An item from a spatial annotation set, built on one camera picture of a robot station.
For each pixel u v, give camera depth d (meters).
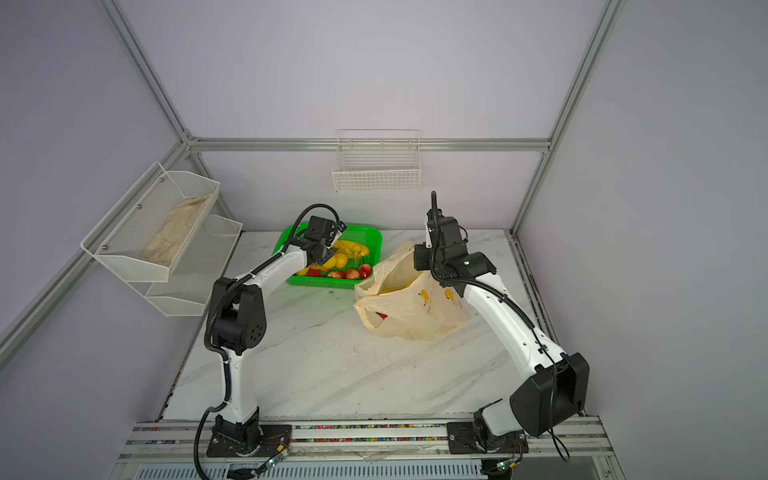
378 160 0.95
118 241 0.67
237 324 0.55
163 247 0.75
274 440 0.73
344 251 1.04
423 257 0.70
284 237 1.08
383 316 0.74
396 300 0.73
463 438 0.73
